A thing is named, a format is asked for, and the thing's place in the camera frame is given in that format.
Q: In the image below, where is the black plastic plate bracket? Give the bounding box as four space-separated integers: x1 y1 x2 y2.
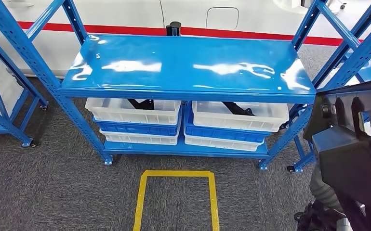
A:
303 76 371 231

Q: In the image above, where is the black part in crate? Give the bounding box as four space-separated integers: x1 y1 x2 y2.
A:
222 101 256 116
127 99 155 111

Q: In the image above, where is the blue plastic crate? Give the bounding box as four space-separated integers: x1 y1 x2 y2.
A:
184 103 271 144
93 116 181 137

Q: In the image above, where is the white car body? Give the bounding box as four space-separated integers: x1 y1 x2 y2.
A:
0 0 327 79

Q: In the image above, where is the black barrier post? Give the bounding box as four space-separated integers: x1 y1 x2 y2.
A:
165 21 182 37

